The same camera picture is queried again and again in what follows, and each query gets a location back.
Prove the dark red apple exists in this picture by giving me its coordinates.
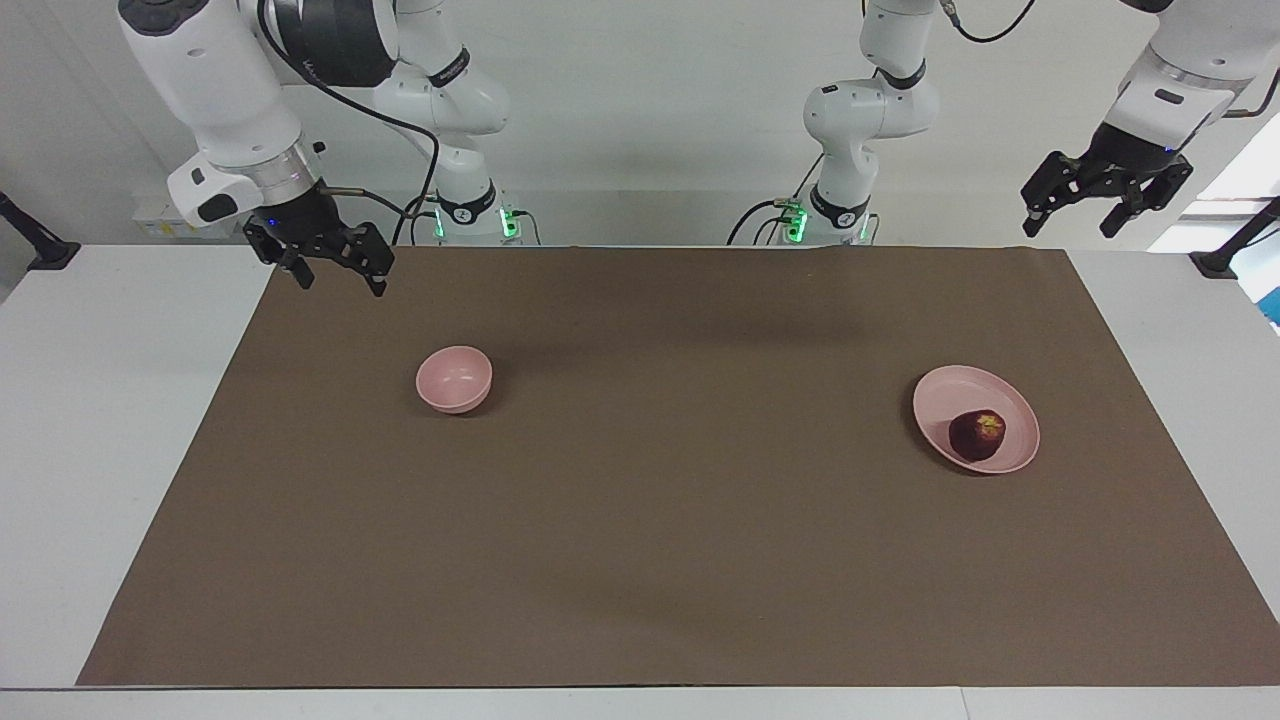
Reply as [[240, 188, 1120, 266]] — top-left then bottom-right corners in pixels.
[[948, 409, 1008, 463]]

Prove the pink bowl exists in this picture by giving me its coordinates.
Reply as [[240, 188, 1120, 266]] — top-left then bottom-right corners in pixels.
[[415, 346, 494, 415]]

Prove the pink plate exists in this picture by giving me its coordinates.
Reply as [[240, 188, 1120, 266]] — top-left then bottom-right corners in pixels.
[[912, 365, 1041, 475]]

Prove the black clamp stand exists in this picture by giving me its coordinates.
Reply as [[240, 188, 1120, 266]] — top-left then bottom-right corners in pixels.
[[0, 190, 81, 272], [1190, 197, 1280, 280]]

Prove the brown table mat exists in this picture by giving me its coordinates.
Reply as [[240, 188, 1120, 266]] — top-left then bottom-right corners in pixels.
[[77, 245, 1280, 688]]

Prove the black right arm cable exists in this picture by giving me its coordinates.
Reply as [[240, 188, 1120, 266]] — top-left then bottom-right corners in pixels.
[[257, 0, 442, 246]]

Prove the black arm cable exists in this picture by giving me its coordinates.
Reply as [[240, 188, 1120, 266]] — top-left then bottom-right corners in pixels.
[[940, 0, 1280, 119], [257, 0, 442, 246]]

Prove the white wall power strip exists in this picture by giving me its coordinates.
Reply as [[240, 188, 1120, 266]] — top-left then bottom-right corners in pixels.
[[133, 198, 201, 240]]

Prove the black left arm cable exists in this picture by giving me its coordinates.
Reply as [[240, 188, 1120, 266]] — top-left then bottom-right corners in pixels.
[[940, 0, 1280, 119]]

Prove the black base power cable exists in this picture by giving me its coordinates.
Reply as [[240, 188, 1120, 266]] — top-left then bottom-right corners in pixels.
[[727, 155, 826, 247]]

